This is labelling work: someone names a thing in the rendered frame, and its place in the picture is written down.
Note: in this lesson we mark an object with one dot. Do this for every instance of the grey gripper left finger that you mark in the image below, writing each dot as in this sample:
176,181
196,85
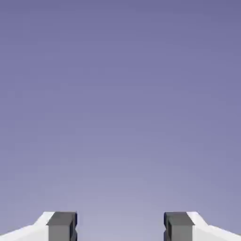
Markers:
59,227

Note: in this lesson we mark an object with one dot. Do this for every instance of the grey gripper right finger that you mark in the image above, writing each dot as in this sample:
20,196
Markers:
180,227

